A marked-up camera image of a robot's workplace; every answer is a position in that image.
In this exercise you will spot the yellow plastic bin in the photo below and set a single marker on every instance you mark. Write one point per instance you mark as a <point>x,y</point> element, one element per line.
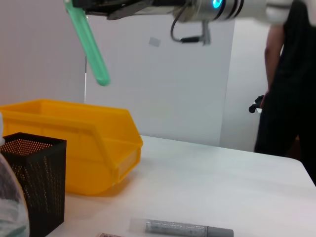
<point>86,160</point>

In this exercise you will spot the black handheld device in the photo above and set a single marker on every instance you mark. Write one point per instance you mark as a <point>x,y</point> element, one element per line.
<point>258,100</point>

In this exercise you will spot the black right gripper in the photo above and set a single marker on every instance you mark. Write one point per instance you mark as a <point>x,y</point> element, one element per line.
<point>138,6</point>

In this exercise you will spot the person in black clothes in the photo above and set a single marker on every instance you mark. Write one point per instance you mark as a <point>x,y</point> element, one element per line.
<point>296,86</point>

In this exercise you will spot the green utility knife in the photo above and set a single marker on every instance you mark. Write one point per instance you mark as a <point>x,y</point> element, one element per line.
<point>91,49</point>

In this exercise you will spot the grey marker pen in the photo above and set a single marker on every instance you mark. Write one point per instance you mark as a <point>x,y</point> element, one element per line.
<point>172,227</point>

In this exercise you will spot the clear water bottle green label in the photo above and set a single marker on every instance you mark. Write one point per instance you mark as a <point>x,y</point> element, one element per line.
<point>10,197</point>

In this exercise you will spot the black mesh pen holder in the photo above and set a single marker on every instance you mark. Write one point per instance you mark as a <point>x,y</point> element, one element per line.
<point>44,185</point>

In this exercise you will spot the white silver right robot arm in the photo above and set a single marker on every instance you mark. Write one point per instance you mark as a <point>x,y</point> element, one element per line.
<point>209,10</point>

